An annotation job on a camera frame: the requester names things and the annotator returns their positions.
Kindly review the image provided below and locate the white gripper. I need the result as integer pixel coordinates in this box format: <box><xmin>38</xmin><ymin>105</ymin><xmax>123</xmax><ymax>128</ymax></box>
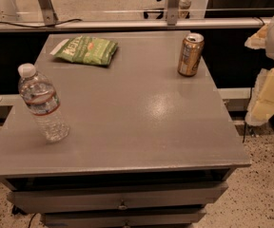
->
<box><xmin>245</xmin><ymin>16</ymin><xmax>274</xmax><ymax>126</ymax></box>

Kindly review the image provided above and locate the green jalapeno chip bag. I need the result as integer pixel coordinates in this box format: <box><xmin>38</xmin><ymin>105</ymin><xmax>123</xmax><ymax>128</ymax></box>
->
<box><xmin>50</xmin><ymin>35</ymin><xmax>118</xmax><ymax>66</ymax></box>

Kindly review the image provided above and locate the clear plastic water bottle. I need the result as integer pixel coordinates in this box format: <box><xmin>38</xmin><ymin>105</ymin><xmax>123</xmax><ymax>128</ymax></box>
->
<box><xmin>18</xmin><ymin>64</ymin><xmax>69</xmax><ymax>143</ymax></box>

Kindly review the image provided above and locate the gold soda can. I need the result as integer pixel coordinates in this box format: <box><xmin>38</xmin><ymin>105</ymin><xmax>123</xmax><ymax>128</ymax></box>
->
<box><xmin>178</xmin><ymin>32</ymin><xmax>205</xmax><ymax>77</ymax></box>

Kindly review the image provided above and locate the grey drawer cabinet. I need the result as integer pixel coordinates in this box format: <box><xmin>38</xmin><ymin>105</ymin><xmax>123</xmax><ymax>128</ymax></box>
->
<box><xmin>0</xmin><ymin>30</ymin><xmax>252</xmax><ymax>228</ymax></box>

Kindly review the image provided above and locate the lower grey drawer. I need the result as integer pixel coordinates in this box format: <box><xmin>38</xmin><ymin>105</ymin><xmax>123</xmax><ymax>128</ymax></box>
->
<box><xmin>42</xmin><ymin>208</ymin><xmax>206</xmax><ymax>228</ymax></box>

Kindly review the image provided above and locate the grey drawer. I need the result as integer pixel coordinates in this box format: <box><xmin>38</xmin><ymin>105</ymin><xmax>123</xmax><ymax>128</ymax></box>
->
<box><xmin>7</xmin><ymin>181</ymin><xmax>228</xmax><ymax>214</ymax></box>
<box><xmin>42</xmin><ymin>208</ymin><xmax>206</xmax><ymax>228</ymax></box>

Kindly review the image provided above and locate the upper grey drawer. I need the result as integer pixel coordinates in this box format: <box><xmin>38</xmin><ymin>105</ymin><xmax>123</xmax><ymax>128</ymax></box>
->
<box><xmin>7</xmin><ymin>181</ymin><xmax>228</xmax><ymax>214</ymax></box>

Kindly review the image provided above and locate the metal frame rail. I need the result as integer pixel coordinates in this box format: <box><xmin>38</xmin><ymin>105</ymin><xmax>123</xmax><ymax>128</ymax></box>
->
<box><xmin>0</xmin><ymin>17</ymin><xmax>271</xmax><ymax>32</ymax></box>

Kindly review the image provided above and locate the black cable on rail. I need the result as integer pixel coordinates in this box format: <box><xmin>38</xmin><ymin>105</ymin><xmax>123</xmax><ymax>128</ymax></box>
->
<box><xmin>0</xmin><ymin>18</ymin><xmax>84</xmax><ymax>29</ymax></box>

